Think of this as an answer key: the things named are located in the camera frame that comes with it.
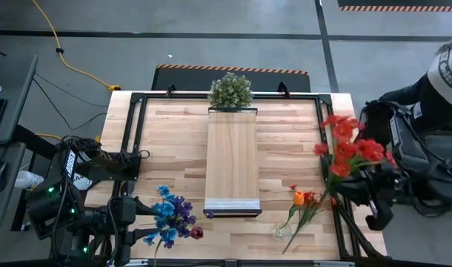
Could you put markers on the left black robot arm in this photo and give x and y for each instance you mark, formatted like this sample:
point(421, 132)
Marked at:
point(100, 159)

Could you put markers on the person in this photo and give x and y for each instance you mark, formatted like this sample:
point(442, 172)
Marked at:
point(448, 74)

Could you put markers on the silver metal bracket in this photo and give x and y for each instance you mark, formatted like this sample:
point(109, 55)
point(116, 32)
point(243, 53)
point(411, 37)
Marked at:
point(137, 262)
point(333, 264)

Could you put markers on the dark red artificial tulip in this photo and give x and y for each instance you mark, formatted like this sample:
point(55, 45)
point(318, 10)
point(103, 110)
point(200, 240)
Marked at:
point(197, 233)

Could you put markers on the small red artificial flower bunch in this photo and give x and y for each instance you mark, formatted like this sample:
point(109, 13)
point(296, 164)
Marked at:
point(310, 200)

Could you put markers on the purple artificial flower bunch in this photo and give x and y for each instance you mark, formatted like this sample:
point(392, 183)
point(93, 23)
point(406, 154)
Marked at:
point(185, 213)

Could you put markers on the black clamp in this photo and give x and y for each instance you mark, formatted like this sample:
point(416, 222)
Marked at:
point(170, 90)
point(284, 89)

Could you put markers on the orange artificial tulip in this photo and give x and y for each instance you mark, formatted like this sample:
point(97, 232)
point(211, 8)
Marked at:
point(299, 198)

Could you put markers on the clear glass vase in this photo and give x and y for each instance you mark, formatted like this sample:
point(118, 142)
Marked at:
point(283, 231)

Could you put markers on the white plastic bottle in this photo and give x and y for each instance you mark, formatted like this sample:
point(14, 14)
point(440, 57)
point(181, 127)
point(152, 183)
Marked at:
point(27, 180)

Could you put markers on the potted green bushy plant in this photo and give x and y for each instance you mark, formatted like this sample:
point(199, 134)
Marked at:
point(230, 92)

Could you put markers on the grey workstation desk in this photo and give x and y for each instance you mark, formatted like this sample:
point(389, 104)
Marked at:
point(18, 92)

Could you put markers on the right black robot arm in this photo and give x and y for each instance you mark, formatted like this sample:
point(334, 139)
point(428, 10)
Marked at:
point(426, 167)

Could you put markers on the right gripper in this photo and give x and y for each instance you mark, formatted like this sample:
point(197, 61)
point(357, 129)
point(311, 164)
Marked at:
point(379, 187)

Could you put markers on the wooden shelf with black frame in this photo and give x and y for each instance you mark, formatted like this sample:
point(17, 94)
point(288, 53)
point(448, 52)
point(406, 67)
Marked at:
point(231, 159)

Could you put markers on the black metal table frame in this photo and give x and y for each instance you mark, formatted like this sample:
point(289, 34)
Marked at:
point(266, 96)

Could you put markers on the large red artificial flower bunch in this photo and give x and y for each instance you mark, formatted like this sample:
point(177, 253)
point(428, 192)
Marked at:
point(344, 150)

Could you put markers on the blue artificial flower bunch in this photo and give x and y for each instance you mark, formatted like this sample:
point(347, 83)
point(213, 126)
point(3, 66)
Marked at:
point(166, 208)

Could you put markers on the white box with logo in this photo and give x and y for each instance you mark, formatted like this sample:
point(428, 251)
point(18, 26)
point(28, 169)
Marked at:
point(81, 182)

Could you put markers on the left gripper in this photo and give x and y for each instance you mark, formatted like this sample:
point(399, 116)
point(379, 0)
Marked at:
point(118, 215)

